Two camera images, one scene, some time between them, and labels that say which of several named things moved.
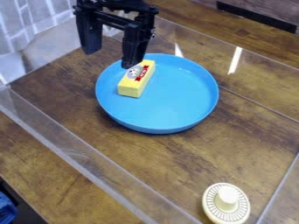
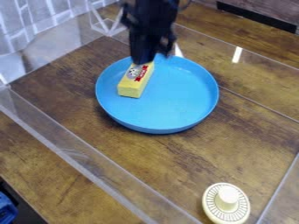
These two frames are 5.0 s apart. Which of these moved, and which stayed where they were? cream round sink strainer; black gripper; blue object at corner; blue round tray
Moved: black gripper
Stayed: blue object at corner; cream round sink strainer; blue round tray
